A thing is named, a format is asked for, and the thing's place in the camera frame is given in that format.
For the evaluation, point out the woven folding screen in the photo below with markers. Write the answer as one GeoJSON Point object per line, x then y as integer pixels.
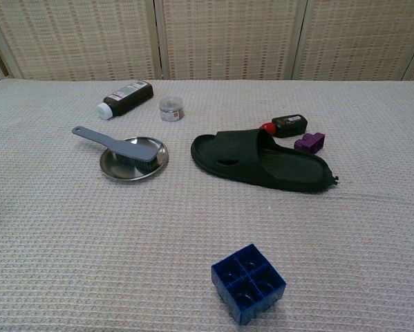
{"type": "Point", "coordinates": [227, 38]}

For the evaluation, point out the small clear plastic jar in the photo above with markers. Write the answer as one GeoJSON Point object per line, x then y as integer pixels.
{"type": "Point", "coordinates": [172, 110]}

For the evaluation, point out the purple building block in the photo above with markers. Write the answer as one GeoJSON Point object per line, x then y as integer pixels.
{"type": "Point", "coordinates": [310, 143]}

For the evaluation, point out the blue circuit board piece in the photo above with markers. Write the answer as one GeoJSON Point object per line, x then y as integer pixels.
{"type": "Point", "coordinates": [248, 287]}

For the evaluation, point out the grey brush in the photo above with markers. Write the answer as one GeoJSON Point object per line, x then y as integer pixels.
{"type": "Point", "coordinates": [127, 144]}

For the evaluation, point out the brown bottle white cap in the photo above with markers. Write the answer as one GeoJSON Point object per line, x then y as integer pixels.
{"type": "Point", "coordinates": [130, 95]}

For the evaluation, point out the small black bottle red cap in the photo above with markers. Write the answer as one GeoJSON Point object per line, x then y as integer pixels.
{"type": "Point", "coordinates": [289, 125]}

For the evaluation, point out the round steel plate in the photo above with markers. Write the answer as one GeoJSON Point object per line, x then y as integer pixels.
{"type": "Point", "coordinates": [123, 172]}

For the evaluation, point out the beige woven tablecloth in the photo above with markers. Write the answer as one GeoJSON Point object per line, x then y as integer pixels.
{"type": "Point", "coordinates": [89, 242]}

